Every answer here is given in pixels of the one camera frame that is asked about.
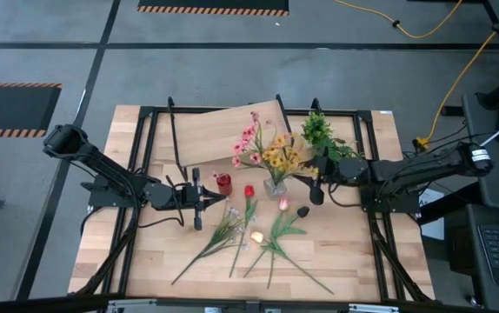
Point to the red artificial tulip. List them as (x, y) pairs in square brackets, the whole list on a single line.
[(248, 191)]

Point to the pink blossom flower spray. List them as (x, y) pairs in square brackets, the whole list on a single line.
[(248, 134)]

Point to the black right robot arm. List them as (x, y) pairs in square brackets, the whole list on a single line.
[(427, 167)]

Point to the cream artificial tulip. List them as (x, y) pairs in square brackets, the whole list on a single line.
[(257, 237)]

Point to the dark grey side table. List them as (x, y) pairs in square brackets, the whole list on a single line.
[(488, 187)]

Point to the wide black striped-edge floor mat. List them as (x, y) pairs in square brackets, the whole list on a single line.
[(210, 4)]

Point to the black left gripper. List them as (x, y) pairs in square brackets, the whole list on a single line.
[(186, 197)]

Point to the yellow artificial flower bunch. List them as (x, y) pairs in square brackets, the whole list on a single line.
[(281, 158)]

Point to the dark purple artificial tulip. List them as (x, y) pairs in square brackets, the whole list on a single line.
[(303, 211)]

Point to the red ribbed glass vase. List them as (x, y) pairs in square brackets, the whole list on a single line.
[(224, 184)]

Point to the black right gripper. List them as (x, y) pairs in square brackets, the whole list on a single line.
[(330, 171)]

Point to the black floor mat two stripes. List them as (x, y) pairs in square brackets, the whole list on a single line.
[(10, 108)]

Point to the pink artificial tulip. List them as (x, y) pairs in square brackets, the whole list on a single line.
[(283, 204)]

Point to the small-leaf potted plant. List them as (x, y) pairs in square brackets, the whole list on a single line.
[(317, 128)]

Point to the black front crossbar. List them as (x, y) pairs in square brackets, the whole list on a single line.
[(188, 304)]

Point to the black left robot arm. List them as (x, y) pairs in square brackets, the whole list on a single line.
[(101, 167)]

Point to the clear crystal glass vase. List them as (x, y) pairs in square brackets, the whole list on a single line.
[(274, 189)]

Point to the wooden shelf with black legs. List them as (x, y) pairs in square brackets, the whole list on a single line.
[(210, 135)]

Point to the white paper sheet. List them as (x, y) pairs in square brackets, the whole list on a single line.
[(437, 230)]

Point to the silver metal bracket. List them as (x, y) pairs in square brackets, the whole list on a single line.
[(373, 309), (132, 306)]

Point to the white artificial flower bunch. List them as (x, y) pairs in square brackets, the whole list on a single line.
[(219, 237)]

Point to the black metal table frame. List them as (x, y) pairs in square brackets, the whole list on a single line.
[(345, 112)]

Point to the black side desk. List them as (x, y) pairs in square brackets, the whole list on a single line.
[(462, 243)]

